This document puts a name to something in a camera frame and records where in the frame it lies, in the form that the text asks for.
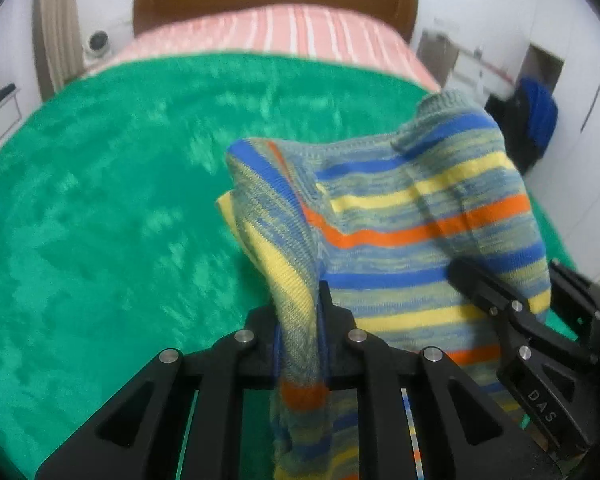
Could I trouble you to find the white round device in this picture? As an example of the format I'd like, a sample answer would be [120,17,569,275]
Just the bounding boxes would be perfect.
[83,31,114,59]

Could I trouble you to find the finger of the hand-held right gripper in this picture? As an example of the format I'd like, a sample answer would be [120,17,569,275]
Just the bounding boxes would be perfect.
[549,259,600,356]
[449,259,598,461]

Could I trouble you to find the pink striped bed sheet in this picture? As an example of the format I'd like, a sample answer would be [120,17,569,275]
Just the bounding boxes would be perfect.
[82,4,441,93]

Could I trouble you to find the green fleece blanket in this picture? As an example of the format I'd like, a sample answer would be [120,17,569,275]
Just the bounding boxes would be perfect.
[0,52,581,480]

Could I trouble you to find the black garment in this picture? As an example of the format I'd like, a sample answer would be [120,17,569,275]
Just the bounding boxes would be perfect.
[484,91,537,175]

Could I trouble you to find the white low cabinet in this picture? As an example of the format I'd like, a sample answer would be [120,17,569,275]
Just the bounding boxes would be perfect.
[416,29,523,107]

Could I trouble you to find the white wardrobe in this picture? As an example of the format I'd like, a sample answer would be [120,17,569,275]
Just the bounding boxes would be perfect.
[522,10,600,283]

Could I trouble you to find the beige curtain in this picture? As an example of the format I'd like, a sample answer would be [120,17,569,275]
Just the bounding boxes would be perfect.
[32,0,87,102]

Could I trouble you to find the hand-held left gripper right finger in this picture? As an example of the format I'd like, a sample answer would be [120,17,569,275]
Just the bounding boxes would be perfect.
[319,281,563,480]

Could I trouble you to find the blue garment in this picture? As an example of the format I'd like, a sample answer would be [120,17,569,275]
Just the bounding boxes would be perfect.
[517,76,560,162]

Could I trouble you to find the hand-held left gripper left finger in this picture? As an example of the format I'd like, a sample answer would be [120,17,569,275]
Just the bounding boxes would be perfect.
[35,305,282,480]

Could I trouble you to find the striped knit sweater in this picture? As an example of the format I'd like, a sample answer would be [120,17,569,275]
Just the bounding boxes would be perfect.
[216,89,553,480]

